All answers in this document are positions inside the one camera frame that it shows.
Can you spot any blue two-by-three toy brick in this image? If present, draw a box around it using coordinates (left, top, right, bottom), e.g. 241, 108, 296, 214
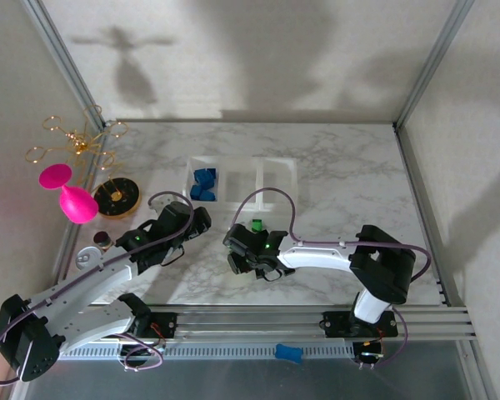
193, 166, 218, 188

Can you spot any gold wire stand black base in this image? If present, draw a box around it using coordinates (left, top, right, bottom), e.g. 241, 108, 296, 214
24, 103, 143, 221

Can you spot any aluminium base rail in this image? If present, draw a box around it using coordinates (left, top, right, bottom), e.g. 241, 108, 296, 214
56, 303, 483, 343

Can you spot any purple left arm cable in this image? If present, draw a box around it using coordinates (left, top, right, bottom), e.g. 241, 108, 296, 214
0, 190, 195, 387

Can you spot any grey slotted cable duct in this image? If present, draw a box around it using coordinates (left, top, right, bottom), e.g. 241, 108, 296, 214
57, 342, 359, 362

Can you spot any white divided plastic container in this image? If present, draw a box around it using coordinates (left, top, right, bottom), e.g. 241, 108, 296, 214
182, 155, 298, 213

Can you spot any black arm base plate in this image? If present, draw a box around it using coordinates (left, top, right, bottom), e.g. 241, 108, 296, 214
322, 310, 398, 339
120, 312, 178, 339

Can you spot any silver tin can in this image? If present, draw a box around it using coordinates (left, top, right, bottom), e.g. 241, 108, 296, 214
75, 245, 106, 272

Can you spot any blue bone-shaped toy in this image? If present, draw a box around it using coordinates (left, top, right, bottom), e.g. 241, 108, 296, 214
274, 342, 303, 364

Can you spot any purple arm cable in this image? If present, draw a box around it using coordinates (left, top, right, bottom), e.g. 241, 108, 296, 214
232, 187, 430, 372
0, 190, 195, 387

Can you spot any pink plastic goblet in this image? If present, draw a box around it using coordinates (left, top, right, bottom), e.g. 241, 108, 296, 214
38, 162, 100, 225

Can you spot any small dark-lidded jar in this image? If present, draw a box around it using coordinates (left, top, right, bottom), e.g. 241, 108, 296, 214
92, 231, 114, 253

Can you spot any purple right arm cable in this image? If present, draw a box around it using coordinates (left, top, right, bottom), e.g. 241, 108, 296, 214
232, 187, 430, 372

